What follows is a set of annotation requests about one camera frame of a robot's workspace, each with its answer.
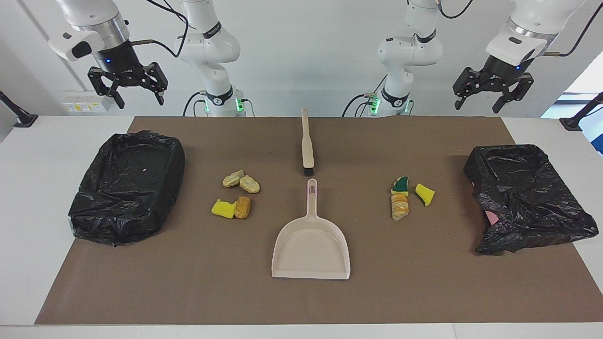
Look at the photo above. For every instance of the rectangular bin with black bag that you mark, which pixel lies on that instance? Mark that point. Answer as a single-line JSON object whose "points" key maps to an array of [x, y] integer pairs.
{"points": [[122, 188]]}

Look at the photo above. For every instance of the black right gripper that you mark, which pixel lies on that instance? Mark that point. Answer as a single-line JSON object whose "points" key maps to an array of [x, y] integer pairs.
{"points": [[115, 61]]}

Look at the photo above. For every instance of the orange striped beige sponge scrap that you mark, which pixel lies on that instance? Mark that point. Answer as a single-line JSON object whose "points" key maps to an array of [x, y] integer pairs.
{"points": [[400, 207]]}

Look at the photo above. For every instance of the brown table mat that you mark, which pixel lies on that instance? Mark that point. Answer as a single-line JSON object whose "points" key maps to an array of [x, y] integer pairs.
{"points": [[301, 301]]}

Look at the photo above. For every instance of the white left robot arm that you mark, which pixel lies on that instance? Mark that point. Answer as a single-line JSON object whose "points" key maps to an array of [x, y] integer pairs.
{"points": [[405, 52]]}

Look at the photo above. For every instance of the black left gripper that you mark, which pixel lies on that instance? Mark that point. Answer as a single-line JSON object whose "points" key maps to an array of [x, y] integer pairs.
{"points": [[501, 73]]}

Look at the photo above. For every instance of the white wall socket strip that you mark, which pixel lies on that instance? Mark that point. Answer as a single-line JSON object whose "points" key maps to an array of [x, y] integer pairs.
{"points": [[85, 101]]}

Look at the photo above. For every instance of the beige plastic dustpan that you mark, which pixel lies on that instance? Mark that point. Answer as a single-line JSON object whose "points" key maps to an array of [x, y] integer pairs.
{"points": [[311, 245]]}

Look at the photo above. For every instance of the beige crumbly sponge scrap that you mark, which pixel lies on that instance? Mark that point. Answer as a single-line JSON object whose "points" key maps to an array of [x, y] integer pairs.
{"points": [[249, 184]]}

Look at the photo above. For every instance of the black clamp post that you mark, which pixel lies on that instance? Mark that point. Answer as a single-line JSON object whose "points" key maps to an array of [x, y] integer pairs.
{"points": [[23, 119], [572, 123]]}

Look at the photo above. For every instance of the brown sponge scrap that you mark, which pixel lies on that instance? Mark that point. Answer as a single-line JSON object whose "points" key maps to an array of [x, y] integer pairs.
{"points": [[242, 207]]}

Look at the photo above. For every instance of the pink bin with black bag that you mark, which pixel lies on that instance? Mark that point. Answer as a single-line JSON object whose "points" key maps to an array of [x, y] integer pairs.
{"points": [[523, 197]]}

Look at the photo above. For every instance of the green and yellow sponge scrap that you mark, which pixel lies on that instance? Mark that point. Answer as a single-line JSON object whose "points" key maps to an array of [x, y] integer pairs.
{"points": [[400, 187]]}

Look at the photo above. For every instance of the beige hand brush black bristles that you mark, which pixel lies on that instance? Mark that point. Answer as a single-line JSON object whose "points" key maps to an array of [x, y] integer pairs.
{"points": [[307, 141]]}

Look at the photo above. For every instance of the pale grey-beige sponge scrap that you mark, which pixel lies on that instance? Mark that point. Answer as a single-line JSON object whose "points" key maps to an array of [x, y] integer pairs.
{"points": [[232, 179]]}

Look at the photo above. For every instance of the yellow sponge wedge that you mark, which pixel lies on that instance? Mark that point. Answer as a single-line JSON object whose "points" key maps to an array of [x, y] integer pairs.
{"points": [[425, 193]]}

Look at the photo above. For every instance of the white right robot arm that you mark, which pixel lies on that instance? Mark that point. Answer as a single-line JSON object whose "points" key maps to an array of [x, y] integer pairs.
{"points": [[207, 47]]}

